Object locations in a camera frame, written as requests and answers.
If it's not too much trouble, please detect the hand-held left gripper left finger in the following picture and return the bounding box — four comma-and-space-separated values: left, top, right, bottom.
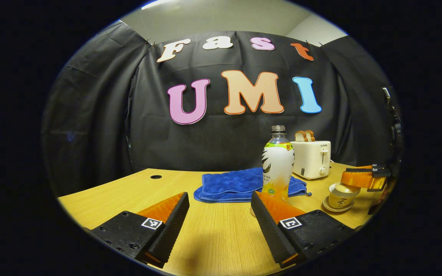
91, 192, 190, 269

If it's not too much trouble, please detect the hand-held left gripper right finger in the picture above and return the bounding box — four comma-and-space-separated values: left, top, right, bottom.
251, 191, 360, 269

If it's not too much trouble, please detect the beige ceramic teacup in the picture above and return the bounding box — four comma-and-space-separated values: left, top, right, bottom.
328, 190, 356, 209

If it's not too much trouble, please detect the clear plastic water bottle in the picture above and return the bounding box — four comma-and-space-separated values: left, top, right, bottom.
262, 125, 295, 202

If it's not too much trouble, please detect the beige ceramic saucer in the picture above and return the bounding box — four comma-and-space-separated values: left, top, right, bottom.
322, 195, 356, 213

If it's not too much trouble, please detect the white toaster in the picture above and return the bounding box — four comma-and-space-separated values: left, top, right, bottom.
289, 140, 332, 181

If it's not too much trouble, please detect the blue folded towel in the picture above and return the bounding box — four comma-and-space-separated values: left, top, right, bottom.
193, 167, 312, 204

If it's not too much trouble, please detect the black backdrop cloth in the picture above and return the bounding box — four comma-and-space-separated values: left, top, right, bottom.
43, 21, 402, 196

